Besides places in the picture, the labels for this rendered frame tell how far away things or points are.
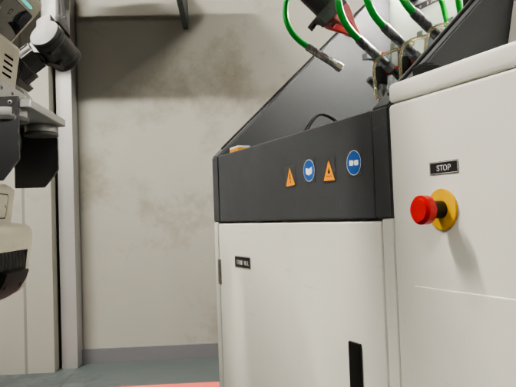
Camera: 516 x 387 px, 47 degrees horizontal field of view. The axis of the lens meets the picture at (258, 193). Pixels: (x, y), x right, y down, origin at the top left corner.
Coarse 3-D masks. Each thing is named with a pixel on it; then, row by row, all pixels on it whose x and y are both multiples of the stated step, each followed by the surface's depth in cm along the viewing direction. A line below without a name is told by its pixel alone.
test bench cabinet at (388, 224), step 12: (216, 228) 144; (384, 228) 84; (216, 240) 144; (384, 240) 84; (216, 252) 144; (384, 252) 84; (216, 264) 144; (216, 276) 145; (396, 276) 82; (396, 288) 82; (396, 300) 82; (396, 312) 82; (396, 324) 82; (396, 336) 82; (396, 348) 82; (396, 360) 82; (396, 372) 82; (396, 384) 82
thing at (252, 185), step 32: (320, 128) 99; (352, 128) 91; (224, 160) 138; (256, 160) 122; (288, 160) 110; (320, 160) 99; (224, 192) 139; (256, 192) 122; (288, 192) 110; (320, 192) 100; (352, 192) 91
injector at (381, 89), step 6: (378, 66) 125; (378, 72) 125; (384, 72) 125; (378, 78) 125; (384, 78) 125; (372, 84) 125; (378, 84) 125; (384, 84) 125; (378, 90) 125; (384, 90) 125; (378, 96) 125; (378, 102) 125
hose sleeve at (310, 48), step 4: (308, 44) 134; (308, 48) 134; (312, 48) 134; (316, 48) 134; (312, 52) 134; (316, 52) 134; (320, 52) 134; (316, 56) 135; (320, 56) 134; (324, 56) 134; (328, 56) 134; (324, 60) 134; (328, 60) 134; (332, 60) 134; (332, 64) 134
